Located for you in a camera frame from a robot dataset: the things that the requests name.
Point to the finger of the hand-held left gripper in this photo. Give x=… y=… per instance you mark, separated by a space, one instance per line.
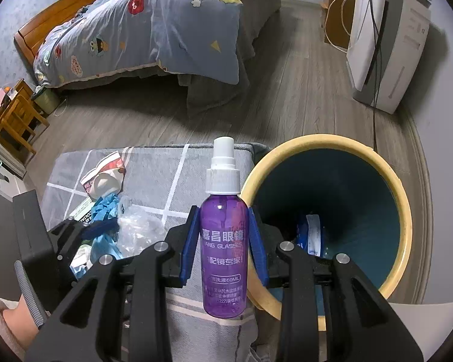
x=75 y=230

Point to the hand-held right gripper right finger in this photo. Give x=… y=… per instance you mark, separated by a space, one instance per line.
x=257 y=249

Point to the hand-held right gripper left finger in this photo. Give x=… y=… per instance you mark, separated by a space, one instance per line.
x=188 y=249

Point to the blue face mask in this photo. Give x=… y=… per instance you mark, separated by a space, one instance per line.
x=105 y=207

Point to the purple spray bottle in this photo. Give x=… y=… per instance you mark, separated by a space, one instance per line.
x=222 y=267

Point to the yellow rimmed teal bin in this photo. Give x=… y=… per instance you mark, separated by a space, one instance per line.
x=347 y=203

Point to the person's left forearm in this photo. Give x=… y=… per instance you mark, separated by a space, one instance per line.
x=17 y=324

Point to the white cabinet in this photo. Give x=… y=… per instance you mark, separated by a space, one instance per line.
x=2 y=184

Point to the clear plastic bag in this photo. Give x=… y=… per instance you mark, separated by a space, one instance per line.
x=139 y=230

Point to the blue white plastic packet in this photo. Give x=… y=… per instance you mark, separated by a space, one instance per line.
x=311 y=233

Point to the red white paper packet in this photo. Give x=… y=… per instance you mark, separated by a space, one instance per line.
x=109 y=166

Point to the grey checked mat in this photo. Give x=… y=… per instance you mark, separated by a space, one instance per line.
x=158 y=181

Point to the wooden nightstand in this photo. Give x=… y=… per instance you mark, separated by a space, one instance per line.
x=19 y=117

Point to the green waste basket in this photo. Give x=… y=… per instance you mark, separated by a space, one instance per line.
x=47 y=100

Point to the grey bed sheet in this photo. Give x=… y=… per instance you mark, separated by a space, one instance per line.
x=219 y=83

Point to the bed with blue quilt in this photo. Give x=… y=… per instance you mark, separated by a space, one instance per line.
x=154 y=26

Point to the white air purifier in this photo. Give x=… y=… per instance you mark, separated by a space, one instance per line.
x=396 y=49

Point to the wooden cabinet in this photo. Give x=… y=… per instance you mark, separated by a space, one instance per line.
x=338 y=11

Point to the wooden bed frame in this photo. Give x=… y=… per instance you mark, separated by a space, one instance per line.
x=60 y=19

